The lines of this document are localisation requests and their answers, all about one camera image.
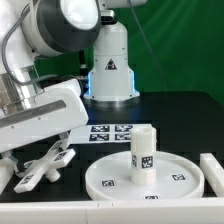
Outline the white cross-shaped table base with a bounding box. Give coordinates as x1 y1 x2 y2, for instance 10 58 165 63
14 139 75 193

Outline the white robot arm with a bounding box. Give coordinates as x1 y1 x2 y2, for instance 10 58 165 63
0 0 102 154

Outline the white round table top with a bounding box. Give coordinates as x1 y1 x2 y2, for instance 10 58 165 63
85 151 205 200

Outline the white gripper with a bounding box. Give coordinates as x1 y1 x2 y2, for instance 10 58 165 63
0 79 88 174

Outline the white U-shaped obstacle fence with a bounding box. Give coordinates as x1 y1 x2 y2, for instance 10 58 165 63
0 163 224 224

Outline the white marker sheet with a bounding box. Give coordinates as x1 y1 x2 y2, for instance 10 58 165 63
68 124 152 145

